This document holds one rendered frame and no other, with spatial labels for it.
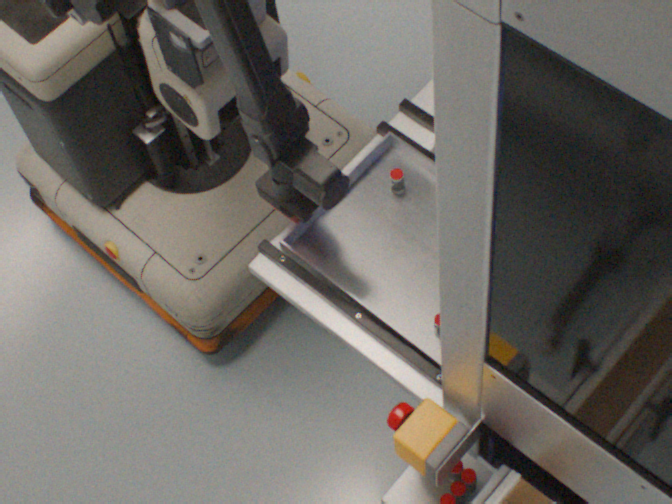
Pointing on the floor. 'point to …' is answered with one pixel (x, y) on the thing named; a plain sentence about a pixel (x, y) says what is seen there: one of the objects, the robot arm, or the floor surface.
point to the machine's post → (466, 191)
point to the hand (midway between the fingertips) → (300, 218)
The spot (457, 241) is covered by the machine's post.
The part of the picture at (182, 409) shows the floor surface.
